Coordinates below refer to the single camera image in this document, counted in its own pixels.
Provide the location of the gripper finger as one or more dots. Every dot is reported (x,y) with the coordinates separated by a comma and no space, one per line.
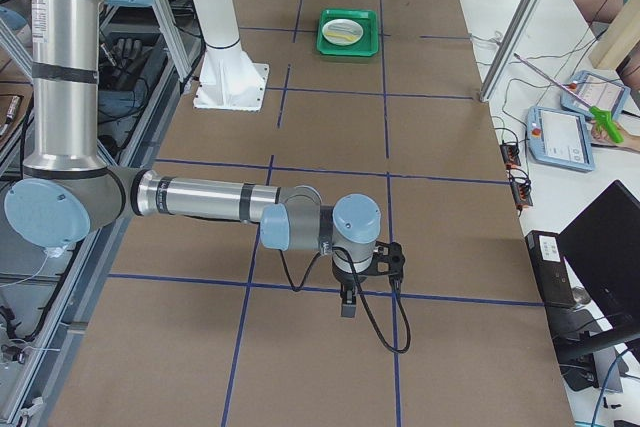
(348,307)

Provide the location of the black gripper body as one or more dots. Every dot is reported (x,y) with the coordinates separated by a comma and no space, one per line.
(344,277)

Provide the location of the green plastic tray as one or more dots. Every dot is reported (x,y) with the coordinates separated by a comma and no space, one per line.
(368,46)

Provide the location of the yellow plastic spoon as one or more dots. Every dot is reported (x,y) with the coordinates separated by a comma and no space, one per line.
(339,37)

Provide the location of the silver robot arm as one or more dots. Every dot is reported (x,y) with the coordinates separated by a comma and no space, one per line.
(68,191)

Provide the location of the person's hand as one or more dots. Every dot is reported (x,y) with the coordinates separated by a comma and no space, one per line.
(599,136)

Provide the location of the brown paper table cover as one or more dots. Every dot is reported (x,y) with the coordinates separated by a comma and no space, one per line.
(198,325)

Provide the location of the orange black adapter near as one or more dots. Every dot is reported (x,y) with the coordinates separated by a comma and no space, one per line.
(520,184)

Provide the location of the orange black adapter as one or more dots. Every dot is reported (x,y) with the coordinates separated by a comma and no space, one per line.
(510,149)
(520,184)

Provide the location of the black box with label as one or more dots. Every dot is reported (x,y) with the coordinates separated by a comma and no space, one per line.
(549,269)

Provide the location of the orange black adapter far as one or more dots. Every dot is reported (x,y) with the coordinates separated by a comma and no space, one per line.
(510,149)

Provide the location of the white round plate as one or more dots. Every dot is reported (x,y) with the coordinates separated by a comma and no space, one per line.
(341,20)

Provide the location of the pale green plastic fork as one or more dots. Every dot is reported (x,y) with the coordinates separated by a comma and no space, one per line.
(347,29)

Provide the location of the near blue teach pendant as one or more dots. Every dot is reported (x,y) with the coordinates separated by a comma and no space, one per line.
(559,138)

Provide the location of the blue teach pendant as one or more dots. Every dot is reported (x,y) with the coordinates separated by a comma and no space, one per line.
(559,138)
(606,94)

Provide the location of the black laptop computer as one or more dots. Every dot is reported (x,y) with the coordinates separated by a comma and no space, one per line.
(601,246)

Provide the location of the far blue teach pendant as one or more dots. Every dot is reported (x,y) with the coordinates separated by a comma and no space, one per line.
(606,94)

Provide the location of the wooden beam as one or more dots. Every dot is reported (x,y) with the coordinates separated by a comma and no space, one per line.
(619,39)

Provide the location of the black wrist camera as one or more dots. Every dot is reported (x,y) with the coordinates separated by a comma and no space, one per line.
(388,261)

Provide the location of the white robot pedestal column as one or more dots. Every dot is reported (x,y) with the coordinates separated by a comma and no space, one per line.
(229,79)

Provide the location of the aluminium side frame rail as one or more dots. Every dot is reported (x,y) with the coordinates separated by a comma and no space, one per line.
(41,288)

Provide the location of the green handled reacher grabber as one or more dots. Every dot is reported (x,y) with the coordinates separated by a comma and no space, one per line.
(603,119)

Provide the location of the aluminium frame post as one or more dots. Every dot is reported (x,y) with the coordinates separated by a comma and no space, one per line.
(506,49)

